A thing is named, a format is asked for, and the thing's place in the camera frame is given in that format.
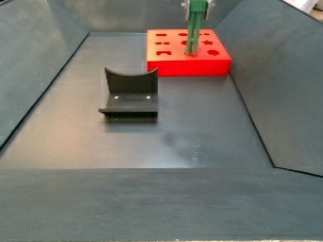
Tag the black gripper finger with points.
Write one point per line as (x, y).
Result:
(184, 5)

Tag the red shape sorting board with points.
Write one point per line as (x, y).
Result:
(165, 54)

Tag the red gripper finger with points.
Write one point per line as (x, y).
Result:
(211, 4)

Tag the black curved holder bracket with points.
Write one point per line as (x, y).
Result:
(132, 93)

